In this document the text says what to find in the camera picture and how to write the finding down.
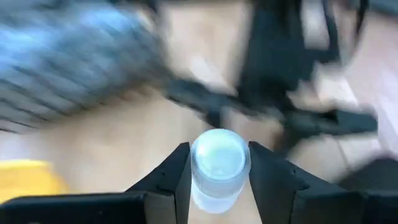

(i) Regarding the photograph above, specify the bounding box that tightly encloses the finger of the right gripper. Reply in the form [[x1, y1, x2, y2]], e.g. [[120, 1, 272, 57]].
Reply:
[[273, 126, 298, 156], [204, 105, 225, 129]]

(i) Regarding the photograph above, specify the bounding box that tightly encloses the grey patterned cloth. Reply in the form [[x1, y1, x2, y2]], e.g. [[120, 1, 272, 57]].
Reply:
[[0, 0, 165, 131]]

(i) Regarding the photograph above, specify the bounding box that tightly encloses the white plastic bottle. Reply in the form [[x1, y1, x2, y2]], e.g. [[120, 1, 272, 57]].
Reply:
[[190, 128, 252, 215]]

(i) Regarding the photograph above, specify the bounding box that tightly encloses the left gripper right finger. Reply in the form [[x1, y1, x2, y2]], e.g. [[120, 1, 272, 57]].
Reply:
[[248, 141, 310, 224]]

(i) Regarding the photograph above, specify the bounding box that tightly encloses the yellow plastic bin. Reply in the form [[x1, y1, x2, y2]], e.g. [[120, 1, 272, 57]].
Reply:
[[0, 159, 68, 205]]

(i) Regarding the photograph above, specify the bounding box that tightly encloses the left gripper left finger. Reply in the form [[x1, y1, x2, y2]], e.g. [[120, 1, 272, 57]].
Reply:
[[126, 142, 192, 224]]

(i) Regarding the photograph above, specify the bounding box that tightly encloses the black wire basket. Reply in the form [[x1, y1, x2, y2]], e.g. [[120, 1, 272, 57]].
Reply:
[[0, 0, 175, 136]]

